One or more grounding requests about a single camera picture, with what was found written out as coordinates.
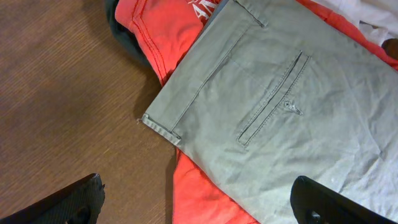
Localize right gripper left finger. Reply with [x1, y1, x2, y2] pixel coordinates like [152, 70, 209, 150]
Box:
[1, 173, 105, 224]

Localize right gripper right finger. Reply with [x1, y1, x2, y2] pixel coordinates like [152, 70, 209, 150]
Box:
[290, 175, 397, 224]

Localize grey khaki shorts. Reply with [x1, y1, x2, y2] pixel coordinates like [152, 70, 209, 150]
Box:
[142, 0, 397, 223]

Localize dark garment under pile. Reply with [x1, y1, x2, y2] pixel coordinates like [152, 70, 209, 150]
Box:
[104, 0, 151, 67]

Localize white garment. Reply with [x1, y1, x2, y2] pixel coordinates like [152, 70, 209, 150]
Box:
[313, 0, 397, 46]

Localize red shirt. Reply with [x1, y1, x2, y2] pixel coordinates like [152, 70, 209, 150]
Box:
[116, 1, 397, 223]

